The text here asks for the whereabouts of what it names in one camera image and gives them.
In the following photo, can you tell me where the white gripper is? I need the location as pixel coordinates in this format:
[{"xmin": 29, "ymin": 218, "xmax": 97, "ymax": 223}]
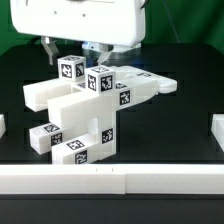
[{"xmin": 10, "ymin": 0, "xmax": 147, "ymax": 65}]

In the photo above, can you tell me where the white tagged cube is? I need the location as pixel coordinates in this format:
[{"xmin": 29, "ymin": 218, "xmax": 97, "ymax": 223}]
[{"xmin": 57, "ymin": 55, "xmax": 86, "ymax": 82}]

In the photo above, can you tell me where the white tagged block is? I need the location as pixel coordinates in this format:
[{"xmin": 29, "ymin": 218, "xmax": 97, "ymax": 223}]
[{"xmin": 85, "ymin": 65, "xmax": 115, "ymax": 94}]

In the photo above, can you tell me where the white chair back frame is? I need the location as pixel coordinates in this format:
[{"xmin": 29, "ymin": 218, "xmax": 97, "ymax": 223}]
[{"xmin": 23, "ymin": 66, "xmax": 177, "ymax": 128}]

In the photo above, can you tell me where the white chair seat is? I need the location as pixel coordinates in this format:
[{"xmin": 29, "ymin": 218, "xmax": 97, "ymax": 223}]
[{"xmin": 74, "ymin": 112, "xmax": 116, "ymax": 163}]

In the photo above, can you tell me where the white part left edge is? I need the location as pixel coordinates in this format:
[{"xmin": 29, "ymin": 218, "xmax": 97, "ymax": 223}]
[{"xmin": 0, "ymin": 114, "xmax": 6, "ymax": 138}]

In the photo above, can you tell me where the white part edge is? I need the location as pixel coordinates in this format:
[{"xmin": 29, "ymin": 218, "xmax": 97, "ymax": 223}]
[
  {"xmin": 0, "ymin": 114, "xmax": 6, "ymax": 138},
  {"xmin": 211, "ymin": 114, "xmax": 224, "ymax": 152}
]

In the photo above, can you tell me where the white part right edge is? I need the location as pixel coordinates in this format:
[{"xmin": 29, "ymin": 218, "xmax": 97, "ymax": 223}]
[{"xmin": 211, "ymin": 114, "xmax": 224, "ymax": 152}]

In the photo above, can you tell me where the white front rail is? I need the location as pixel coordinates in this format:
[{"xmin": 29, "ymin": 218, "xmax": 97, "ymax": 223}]
[{"xmin": 0, "ymin": 164, "xmax": 224, "ymax": 194}]

